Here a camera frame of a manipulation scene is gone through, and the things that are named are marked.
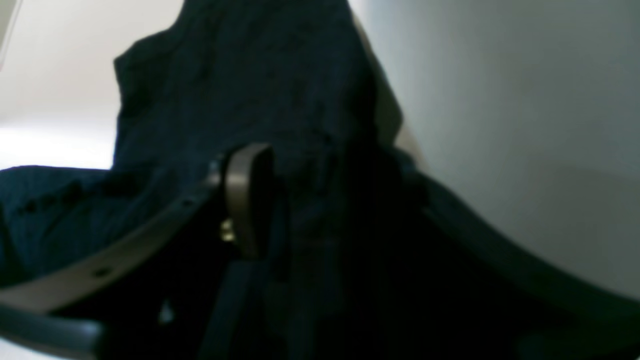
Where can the black t-shirt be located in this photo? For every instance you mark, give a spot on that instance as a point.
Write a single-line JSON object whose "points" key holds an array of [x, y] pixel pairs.
{"points": [[292, 74]]}

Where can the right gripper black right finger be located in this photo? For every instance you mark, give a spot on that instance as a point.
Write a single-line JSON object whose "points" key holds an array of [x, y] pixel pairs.
{"points": [[484, 298]]}

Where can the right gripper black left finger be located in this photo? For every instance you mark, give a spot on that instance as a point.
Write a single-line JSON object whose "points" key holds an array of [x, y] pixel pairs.
{"points": [[175, 288]]}

